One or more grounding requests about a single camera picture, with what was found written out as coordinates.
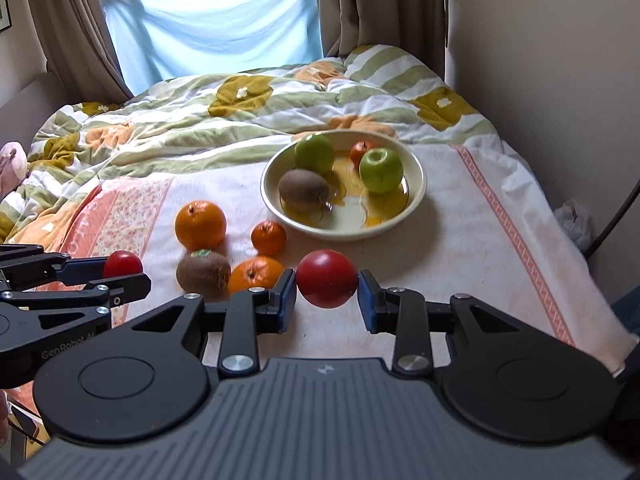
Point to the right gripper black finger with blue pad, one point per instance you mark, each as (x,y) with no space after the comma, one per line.
(190,338)
(412,320)

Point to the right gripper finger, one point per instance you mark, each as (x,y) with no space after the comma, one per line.
(27,266)
(110,293)

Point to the small red tomato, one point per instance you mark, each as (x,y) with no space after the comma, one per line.
(122,263)

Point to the orange with stem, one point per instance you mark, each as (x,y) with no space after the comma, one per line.
(259,271)

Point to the brown kiwi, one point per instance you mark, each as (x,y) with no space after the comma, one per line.
(204,272)
(303,191)

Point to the small mandarin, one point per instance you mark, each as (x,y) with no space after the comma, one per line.
(268,238)

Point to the large red tomato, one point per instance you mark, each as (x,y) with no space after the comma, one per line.
(326,278)

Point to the large orange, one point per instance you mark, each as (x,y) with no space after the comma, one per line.
(200,225)

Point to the white pink patterned towel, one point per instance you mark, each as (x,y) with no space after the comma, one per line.
(483,228)

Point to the pink plush toy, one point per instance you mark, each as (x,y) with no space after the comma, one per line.
(13,168)

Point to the brown kiwi in bowl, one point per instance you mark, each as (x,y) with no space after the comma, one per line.
(303,191)

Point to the cream ceramic bowl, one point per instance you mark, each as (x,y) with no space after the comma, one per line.
(352,212)

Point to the green apple right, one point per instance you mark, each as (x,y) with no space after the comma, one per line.
(381,170)

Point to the green apple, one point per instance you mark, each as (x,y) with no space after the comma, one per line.
(381,170)
(314,153)

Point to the green apple left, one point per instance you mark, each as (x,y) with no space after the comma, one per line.
(314,153)

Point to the floral striped duvet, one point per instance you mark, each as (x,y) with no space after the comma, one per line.
(192,123)

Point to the white plastic bag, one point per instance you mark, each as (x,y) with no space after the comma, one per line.
(574,220)

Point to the small red orange fruit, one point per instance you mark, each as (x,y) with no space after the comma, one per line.
(358,150)

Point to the brown left curtain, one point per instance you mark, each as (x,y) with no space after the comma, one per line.
(79,50)

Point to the brown curtain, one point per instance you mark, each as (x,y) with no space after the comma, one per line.
(416,26)
(79,50)

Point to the light blue window cloth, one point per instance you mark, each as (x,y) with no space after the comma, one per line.
(159,39)

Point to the brown right curtain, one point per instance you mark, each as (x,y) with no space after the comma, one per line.
(416,26)

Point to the framed wall picture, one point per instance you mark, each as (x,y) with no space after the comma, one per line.
(5,15)

